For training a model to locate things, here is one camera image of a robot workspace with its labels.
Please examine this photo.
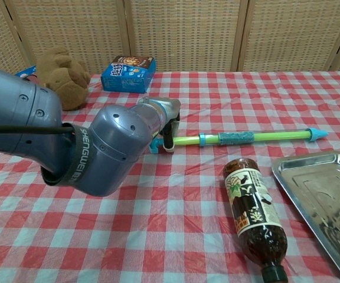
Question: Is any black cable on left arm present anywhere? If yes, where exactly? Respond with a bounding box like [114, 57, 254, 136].
[0, 124, 74, 134]

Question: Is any woven bamboo folding screen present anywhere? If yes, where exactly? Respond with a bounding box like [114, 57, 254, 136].
[0, 0, 340, 87]

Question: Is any dark strap on left arm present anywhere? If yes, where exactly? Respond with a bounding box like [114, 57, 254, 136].
[41, 123, 91, 188]

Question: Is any red white checkered tablecloth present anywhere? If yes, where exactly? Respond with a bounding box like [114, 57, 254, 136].
[0, 70, 340, 283]

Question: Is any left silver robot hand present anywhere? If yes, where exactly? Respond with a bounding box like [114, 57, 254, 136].
[138, 97, 182, 152]

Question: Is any green plunger with blue handle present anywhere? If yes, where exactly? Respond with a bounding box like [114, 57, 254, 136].
[148, 129, 310, 154]

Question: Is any long blue sandwich cookie box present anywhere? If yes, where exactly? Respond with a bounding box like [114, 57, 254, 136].
[13, 65, 38, 78]

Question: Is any blue chocolate chip cookie box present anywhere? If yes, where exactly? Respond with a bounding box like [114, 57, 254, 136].
[100, 55, 156, 94]

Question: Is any brown tea bottle with label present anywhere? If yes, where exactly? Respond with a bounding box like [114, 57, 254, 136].
[223, 157, 289, 283]

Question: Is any brown plush toy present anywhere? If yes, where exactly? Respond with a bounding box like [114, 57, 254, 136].
[35, 46, 91, 111]

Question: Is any stainless steel tray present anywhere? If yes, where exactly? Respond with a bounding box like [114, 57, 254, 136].
[270, 150, 340, 283]

